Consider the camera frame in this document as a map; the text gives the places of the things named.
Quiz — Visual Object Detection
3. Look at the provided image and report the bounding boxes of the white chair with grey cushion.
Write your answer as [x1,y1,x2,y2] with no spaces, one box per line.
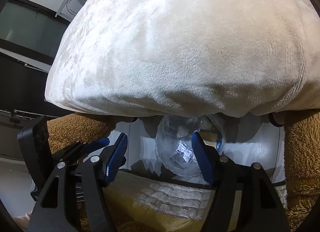
[65,0,87,15]

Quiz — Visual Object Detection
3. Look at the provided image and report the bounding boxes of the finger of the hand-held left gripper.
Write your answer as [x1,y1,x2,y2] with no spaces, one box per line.
[81,137,111,158]

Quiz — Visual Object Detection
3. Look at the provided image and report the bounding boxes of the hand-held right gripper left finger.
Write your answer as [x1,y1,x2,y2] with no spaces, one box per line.
[26,132,129,232]

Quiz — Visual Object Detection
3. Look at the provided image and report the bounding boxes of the clear plastic bag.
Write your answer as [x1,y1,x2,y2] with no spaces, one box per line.
[154,114,227,178]

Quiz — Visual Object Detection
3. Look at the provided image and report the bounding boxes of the brown fleece pants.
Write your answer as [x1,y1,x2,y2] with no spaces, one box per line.
[46,109,320,232]

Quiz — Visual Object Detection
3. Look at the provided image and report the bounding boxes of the beige fleece bed blanket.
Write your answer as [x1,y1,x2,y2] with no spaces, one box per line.
[44,0,320,119]

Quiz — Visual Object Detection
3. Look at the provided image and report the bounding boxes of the yellow and white quilted mat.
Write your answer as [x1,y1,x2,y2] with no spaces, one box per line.
[101,168,242,232]

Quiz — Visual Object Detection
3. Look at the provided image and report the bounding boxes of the white printed packet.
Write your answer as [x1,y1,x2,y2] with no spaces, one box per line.
[175,144,194,160]

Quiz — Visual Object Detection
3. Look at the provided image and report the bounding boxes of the dark framed glass door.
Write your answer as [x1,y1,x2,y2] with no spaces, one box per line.
[0,0,73,118]

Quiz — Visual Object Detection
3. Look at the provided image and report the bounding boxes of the brown paper bag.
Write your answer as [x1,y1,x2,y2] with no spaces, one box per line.
[198,118,218,133]

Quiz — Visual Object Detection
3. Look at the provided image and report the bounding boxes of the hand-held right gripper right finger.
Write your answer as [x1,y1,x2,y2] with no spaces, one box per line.
[191,132,291,232]

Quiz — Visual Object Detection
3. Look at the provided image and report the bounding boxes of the large white tissue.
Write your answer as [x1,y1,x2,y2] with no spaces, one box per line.
[176,126,189,138]

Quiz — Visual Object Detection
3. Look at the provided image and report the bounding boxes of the dark bed leg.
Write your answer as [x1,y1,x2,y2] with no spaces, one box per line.
[269,111,286,128]

